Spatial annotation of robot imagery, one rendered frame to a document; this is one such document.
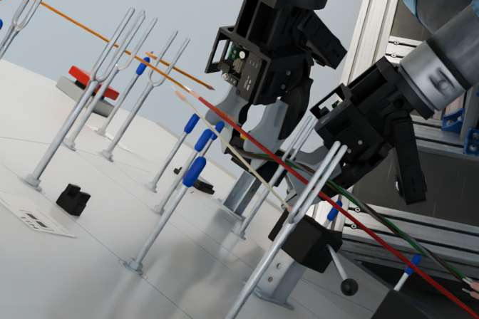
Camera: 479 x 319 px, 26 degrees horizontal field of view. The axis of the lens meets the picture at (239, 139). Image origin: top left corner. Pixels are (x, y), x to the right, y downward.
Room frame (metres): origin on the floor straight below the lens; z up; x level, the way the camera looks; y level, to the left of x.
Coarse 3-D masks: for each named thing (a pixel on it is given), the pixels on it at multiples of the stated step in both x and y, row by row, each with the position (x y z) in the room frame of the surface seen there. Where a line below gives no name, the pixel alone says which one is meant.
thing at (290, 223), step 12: (336, 144) 0.39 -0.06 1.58; (336, 156) 0.39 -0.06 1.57; (324, 168) 0.38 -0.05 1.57; (312, 180) 0.38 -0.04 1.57; (324, 180) 0.38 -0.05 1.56; (312, 192) 0.38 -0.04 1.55; (300, 204) 0.36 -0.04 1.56; (288, 216) 0.36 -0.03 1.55; (300, 216) 0.37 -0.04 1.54; (288, 228) 0.36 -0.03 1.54; (276, 240) 0.35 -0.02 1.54; (276, 252) 0.35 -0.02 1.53; (264, 264) 0.34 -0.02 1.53; (252, 276) 0.34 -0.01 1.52; (252, 288) 0.33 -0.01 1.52; (240, 300) 0.33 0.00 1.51; (228, 312) 0.32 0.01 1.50
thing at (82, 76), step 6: (72, 66) 0.88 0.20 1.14; (72, 72) 0.88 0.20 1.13; (78, 72) 0.87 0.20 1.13; (84, 72) 0.88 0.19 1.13; (78, 78) 0.87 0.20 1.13; (84, 78) 0.86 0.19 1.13; (90, 78) 0.86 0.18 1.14; (78, 84) 0.87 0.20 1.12; (84, 84) 0.86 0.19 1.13; (96, 90) 0.85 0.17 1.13; (108, 90) 0.86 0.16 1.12; (114, 90) 0.87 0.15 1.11; (108, 96) 0.86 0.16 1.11; (114, 96) 0.87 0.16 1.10
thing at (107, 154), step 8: (176, 32) 0.72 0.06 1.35; (168, 40) 0.71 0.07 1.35; (184, 48) 0.70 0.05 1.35; (160, 56) 0.70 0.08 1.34; (176, 56) 0.70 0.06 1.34; (152, 72) 0.69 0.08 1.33; (168, 72) 0.69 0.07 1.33; (160, 80) 0.68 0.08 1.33; (152, 88) 0.68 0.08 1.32; (144, 96) 0.67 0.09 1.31; (136, 104) 0.67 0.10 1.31; (136, 112) 0.66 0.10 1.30; (128, 120) 0.66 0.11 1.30; (120, 128) 0.65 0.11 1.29; (120, 136) 0.64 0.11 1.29; (112, 144) 0.64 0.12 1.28; (104, 152) 0.63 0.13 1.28; (112, 160) 0.63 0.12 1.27
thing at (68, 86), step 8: (64, 80) 0.87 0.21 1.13; (72, 80) 0.88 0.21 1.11; (64, 88) 0.86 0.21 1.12; (72, 88) 0.86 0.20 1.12; (80, 88) 0.85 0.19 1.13; (72, 96) 0.85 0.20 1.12; (80, 96) 0.84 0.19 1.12; (88, 104) 0.83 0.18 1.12; (104, 104) 0.85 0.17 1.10; (96, 112) 0.84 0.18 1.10; (104, 112) 0.85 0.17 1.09
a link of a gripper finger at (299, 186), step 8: (296, 160) 0.75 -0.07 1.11; (312, 168) 0.75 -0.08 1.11; (336, 168) 0.75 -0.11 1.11; (288, 176) 0.74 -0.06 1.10; (304, 176) 0.74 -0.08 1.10; (296, 184) 0.74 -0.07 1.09; (304, 184) 0.74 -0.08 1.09; (296, 192) 0.73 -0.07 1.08; (296, 200) 0.73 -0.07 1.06; (320, 200) 0.72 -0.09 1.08
